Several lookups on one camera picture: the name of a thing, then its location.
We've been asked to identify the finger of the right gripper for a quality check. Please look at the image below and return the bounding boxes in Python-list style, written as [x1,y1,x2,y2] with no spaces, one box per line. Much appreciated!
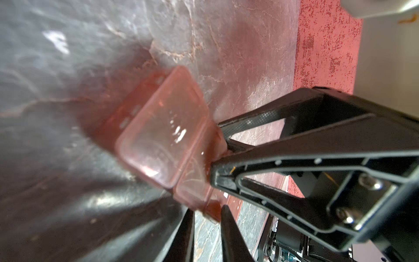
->
[211,114,419,252]
[218,87,419,151]

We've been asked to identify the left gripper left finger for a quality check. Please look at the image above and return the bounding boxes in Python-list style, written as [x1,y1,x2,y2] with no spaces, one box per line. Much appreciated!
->
[164,209,195,262]

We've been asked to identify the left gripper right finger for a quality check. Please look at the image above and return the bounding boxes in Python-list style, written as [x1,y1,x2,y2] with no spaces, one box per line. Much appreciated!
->
[220,205,254,262]

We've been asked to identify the brown weekly pill organizer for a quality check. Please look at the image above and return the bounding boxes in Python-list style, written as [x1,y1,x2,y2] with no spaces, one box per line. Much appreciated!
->
[93,66,242,222]

